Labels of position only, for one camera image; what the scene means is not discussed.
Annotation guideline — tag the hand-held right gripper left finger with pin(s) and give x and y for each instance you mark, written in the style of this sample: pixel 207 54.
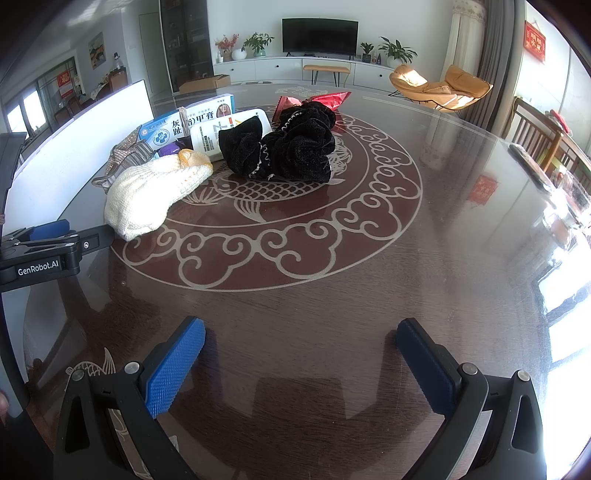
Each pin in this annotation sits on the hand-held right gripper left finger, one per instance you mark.
pixel 178 364

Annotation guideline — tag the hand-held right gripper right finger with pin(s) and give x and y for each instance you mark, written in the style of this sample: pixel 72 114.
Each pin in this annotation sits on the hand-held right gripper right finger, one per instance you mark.
pixel 425 369

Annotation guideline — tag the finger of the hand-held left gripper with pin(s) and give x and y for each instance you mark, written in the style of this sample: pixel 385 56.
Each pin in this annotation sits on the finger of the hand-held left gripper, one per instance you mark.
pixel 51 228
pixel 94 241

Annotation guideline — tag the rhinestone hair clip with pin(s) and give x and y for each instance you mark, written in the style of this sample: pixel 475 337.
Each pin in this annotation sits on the rhinestone hair clip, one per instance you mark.
pixel 121 154

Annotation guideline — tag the purple plastic toy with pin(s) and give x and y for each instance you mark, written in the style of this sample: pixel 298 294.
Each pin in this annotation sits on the purple plastic toy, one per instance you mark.
pixel 170 150

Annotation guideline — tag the dark patterned glass desktop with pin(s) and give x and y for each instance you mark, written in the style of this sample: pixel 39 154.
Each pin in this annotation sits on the dark patterned glass desktop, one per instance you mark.
pixel 300 318

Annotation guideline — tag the white knitted glove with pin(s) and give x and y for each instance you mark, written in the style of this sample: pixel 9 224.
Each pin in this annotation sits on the white knitted glove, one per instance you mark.
pixel 143 194

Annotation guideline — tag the blue and white medicine box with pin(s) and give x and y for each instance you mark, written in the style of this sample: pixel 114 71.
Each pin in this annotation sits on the blue and white medicine box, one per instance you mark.
pixel 159 129

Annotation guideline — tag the black velvet scrunchie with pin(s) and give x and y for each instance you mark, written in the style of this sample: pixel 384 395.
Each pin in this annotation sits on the black velvet scrunchie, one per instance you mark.
pixel 242 147
pixel 300 143

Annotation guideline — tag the cardboard box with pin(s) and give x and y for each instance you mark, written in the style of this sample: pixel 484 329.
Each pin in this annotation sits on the cardboard box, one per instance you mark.
pixel 203 84

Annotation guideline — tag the dark glass display cabinet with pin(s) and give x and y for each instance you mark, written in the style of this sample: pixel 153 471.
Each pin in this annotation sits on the dark glass display cabinet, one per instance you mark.
pixel 187 41

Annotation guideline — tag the red flowers in vase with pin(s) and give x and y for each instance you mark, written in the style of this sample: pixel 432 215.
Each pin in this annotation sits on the red flowers in vase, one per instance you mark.
pixel 226 46

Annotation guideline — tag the white round vase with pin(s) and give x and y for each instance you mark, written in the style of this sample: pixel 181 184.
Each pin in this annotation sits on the white round vase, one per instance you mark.
pixel 238 54

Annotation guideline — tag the white television cabinet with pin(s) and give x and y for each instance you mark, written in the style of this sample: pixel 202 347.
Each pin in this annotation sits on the white television cabinet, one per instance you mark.
pixel 272 69

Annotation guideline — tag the wooden chair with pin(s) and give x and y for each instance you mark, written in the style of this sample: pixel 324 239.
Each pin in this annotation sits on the wooden chair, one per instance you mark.
pixel 531 122

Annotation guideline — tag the orange lounge chair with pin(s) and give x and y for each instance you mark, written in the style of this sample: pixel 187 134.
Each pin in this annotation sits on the orange lounge chair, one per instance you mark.
pixel 436 87

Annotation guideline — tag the wooden bench with metal legs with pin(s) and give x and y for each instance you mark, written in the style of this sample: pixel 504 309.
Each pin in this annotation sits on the wooden bench with metal legs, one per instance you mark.
pixel 325 69

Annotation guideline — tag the black television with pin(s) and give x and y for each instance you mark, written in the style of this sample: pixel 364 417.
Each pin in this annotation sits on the black television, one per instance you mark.
pixel 320 36

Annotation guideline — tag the leafy plant in white pot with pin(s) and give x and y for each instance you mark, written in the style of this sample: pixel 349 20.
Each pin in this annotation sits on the leafy plant in white pot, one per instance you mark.
pixel 396 50

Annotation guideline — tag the small green potted plant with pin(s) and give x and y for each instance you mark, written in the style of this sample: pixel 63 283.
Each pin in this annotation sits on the small green potted plant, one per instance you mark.
pixel 366 50

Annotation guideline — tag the grey and beige curtain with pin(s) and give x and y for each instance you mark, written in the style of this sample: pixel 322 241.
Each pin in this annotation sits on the grey and beige curtain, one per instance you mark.
pixel 494 41

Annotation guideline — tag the framed wall painting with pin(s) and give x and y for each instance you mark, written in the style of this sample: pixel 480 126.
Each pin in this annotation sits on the framed wall painting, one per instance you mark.
pixel 97 50

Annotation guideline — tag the red wall hanging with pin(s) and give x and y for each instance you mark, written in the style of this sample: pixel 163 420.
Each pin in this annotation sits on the red wall hanging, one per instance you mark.
pixel 535 41

